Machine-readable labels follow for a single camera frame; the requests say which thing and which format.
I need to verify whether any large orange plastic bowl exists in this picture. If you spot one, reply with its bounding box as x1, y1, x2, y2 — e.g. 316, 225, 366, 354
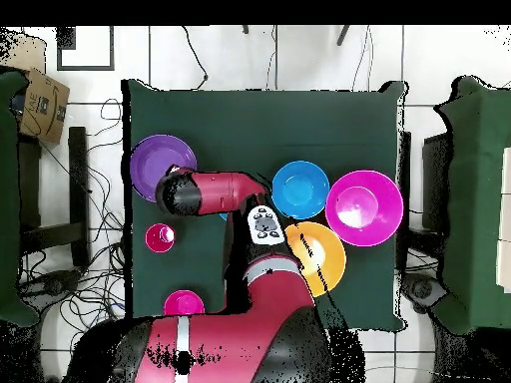
284, 221, 347, 298

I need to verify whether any purple plastic bowl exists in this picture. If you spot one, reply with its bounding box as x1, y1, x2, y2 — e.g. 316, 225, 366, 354
129, 134, 199, 203

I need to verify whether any black computer tower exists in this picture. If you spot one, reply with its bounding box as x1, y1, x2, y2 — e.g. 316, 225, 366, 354
421, 132, 454, 234

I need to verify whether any blue plastic bowl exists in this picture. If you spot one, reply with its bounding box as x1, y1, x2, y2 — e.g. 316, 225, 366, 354
271, 160, 331, 220

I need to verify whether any dark green tablecloth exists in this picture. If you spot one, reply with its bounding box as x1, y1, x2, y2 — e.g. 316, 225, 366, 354
121, 78, 408, 332

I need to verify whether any red plastic cup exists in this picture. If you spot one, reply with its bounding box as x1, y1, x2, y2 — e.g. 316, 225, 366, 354
144, 222, 178, 254

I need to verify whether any large pink plastic bowl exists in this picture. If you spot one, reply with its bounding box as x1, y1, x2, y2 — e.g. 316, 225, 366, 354
324, 170, 405, 247

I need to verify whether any small red plastic bowl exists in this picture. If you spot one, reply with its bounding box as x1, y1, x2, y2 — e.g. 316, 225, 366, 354
163, 289, 206, 317

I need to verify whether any green cloth covered side table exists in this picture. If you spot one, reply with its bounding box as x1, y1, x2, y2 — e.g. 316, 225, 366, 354
0, 70, 41, 329
433, 75, 511, 336

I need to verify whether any printed cardboard box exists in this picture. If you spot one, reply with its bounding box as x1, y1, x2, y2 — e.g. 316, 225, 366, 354
18, 68, 72, 146

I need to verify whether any plain cardboard box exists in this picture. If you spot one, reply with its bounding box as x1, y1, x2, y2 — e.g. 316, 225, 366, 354
0, 31, 49, 75

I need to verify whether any black floor cable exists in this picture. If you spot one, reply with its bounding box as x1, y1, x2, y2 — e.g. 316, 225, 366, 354
181, 26, 210, 91

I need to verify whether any tangle of cables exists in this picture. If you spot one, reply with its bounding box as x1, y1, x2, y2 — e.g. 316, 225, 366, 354
17, 97, 135, 360

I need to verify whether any dark wooden stool frame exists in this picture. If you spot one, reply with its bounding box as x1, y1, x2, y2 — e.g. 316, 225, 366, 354
17, 126, 91, 268
398, 131, 412, 273

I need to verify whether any black square frame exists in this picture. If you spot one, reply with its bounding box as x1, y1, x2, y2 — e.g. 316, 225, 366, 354
56, 26, 116, 72

